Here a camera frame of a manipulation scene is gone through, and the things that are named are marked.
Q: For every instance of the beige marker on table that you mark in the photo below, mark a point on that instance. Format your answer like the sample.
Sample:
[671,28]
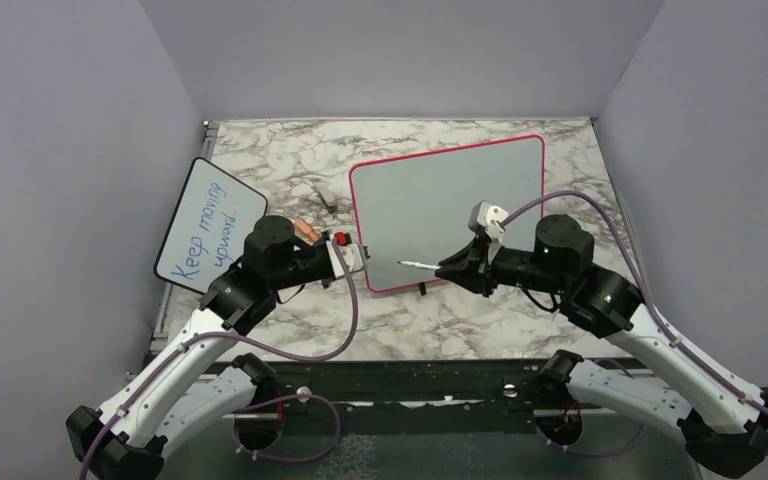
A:
[328,200]

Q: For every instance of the orange eraser block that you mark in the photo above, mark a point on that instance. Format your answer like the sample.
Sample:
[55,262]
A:
[306,231]

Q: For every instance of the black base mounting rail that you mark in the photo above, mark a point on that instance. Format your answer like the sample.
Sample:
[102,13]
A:
[406,398]

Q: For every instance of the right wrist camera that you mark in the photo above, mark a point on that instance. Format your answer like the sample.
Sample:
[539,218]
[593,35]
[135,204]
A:
[486,221]

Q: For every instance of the pink framed whiteboard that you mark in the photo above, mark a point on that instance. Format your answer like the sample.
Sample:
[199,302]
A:
[416,207]

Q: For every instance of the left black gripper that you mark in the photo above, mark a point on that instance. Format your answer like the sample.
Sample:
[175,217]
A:
[324,245]

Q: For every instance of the black framed written whiteboard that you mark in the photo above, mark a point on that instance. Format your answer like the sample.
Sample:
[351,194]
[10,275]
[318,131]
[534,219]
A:
[214,213]

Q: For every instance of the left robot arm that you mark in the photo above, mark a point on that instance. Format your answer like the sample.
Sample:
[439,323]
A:
[134,433]

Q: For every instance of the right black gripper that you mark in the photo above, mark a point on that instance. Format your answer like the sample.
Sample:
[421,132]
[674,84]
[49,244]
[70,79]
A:
[475,254]

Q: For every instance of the white rainbow marker pen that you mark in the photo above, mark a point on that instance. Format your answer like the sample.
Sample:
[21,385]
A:
[419,265]

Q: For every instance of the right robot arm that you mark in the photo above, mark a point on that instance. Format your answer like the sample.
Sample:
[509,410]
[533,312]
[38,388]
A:
[721,420]

